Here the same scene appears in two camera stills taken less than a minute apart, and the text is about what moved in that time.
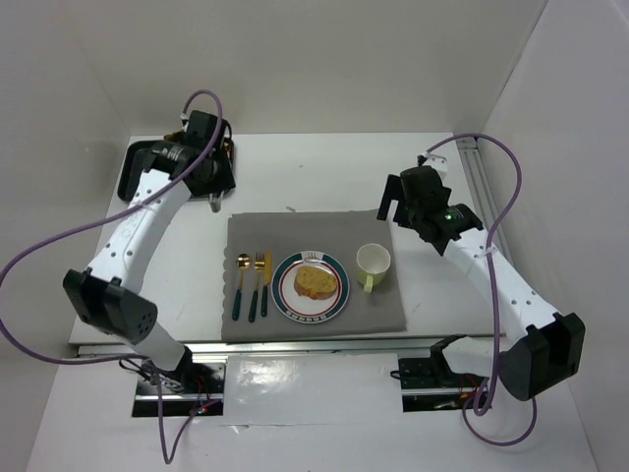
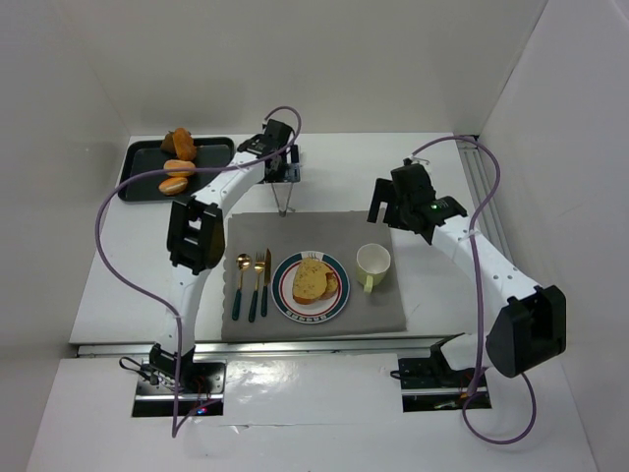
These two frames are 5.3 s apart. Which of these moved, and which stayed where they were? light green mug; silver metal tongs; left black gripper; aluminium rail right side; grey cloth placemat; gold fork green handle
Moved: left black gripper; silver metal tongs
Stayed: light green mug; gold fork green handle; grey cloth placemat; aluminium rail right side
